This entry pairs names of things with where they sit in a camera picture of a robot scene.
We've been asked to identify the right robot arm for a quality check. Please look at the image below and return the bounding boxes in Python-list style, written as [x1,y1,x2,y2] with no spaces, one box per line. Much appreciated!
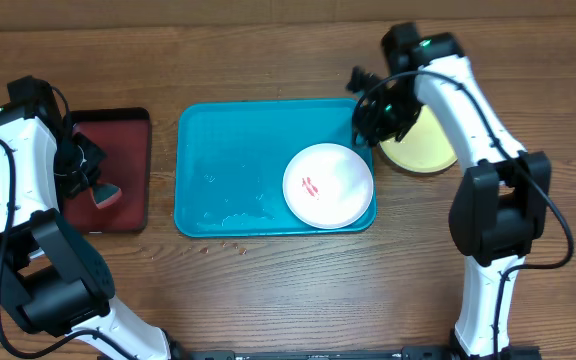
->
[347,22,551,359]

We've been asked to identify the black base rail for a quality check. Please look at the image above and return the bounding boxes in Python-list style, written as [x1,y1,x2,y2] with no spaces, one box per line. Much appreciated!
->
[172,346,466,360]

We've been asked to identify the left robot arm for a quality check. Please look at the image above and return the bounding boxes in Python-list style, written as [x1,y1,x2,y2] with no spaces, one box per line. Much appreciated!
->
[0,76,186,359]

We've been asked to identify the white plastic plate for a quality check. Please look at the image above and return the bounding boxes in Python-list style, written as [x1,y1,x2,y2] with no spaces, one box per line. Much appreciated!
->
[282,143,374,230]

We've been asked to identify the yellow-green plastic plate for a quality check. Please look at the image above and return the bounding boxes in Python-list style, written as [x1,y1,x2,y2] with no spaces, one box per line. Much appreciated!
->
[379,106,457,174]

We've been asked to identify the red and green sponge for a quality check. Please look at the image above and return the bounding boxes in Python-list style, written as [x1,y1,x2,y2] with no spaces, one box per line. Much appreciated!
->
[90,183,122,209]

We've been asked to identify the black and red tray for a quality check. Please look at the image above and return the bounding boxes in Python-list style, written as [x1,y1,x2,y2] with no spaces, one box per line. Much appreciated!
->
[63,107,152,233]

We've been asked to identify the teal plastic serving tray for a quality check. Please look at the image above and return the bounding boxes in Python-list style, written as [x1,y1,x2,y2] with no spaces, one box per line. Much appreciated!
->
[173,98,355,238]

